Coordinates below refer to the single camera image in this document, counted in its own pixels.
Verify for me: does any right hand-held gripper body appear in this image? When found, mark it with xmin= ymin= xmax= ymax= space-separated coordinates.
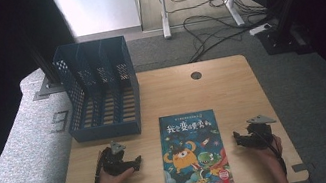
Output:
xmin=240 ymin=111 xmax=282 ymax=153

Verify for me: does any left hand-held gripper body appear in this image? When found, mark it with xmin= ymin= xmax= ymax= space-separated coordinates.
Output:
xmin=97 ymin=137 xmax=139 ymax=179

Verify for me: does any blue plastic file rack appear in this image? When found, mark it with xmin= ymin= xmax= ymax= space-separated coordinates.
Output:
xmin=50 ymin=32 xmax=148 ymax=147

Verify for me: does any colourful children's picture book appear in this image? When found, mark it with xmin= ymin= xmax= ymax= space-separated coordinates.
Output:
xmin=153 ymin=106 xmax=235 ymax=183

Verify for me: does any person's right hand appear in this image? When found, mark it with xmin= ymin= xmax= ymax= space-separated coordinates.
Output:
xmin=255 ymin=133 xmax=288 ymax=171

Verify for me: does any white power strip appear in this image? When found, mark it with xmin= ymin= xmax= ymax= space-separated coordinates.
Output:
xmin=247 ymin=22 xmax=273 ymax=38

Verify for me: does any black stand on grey plate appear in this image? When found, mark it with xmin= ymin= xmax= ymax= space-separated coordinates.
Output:
xmin=22 ymin=32 xmax=67 ymax=102

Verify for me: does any white panel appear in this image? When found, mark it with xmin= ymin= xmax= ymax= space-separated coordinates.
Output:
xmin=49 ymin=0 xmax=144 ymax=42

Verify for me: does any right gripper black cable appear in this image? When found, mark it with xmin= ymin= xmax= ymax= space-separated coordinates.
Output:
xmin=257 ymin=126 xmax=289 ymax=180

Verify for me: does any round table cable grommet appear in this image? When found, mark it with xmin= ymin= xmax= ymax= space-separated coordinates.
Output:
xmin=189 ymin=70 xmax=204 ymax=82

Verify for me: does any tangle of black floor cables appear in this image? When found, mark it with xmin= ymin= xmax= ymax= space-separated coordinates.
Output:
xmin=164 ymin=0 xmax=279 ymax=67

